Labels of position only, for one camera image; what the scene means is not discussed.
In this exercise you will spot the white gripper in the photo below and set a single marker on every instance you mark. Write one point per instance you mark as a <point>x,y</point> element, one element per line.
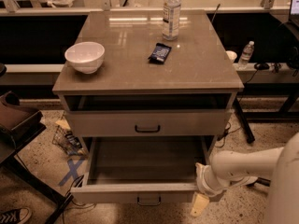
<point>207,181</point>

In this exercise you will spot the drawer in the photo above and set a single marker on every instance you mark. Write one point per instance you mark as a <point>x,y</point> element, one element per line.
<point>147,123</point>
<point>142,170</point>

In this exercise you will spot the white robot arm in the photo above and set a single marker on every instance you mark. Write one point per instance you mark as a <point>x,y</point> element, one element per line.
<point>232,169</point>

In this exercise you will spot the grey drawer cabinet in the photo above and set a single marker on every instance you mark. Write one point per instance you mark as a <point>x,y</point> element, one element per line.
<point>197,74</point>

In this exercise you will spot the black office chair base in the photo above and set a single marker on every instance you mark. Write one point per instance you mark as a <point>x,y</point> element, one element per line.
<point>261,181</point>

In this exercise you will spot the black table leg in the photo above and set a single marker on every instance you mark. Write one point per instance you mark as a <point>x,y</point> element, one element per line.
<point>243,121</point>

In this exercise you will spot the blue tape cross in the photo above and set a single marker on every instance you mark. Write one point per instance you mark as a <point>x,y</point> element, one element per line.
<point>72,173</point>

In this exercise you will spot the white paper cup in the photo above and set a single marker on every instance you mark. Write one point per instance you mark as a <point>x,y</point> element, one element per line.
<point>232,55</point>

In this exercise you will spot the dark blue snack packet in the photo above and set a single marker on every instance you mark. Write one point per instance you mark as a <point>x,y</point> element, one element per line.
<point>160,53</point>

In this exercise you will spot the small water bottle on ledge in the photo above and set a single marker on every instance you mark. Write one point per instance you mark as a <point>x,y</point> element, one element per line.
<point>246,55</point>

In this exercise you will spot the white bowl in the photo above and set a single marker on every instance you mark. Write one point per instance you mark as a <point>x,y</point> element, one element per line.
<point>85,57</point>

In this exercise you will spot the black white sneaker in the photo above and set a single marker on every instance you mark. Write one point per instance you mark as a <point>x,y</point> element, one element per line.
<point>15,216</point>

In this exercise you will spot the clear water bottle on cabinet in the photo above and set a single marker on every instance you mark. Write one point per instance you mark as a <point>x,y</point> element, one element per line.
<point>171,14</point>

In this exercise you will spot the wire basket on floor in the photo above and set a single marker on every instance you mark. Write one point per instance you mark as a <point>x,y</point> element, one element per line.
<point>67,142</point>

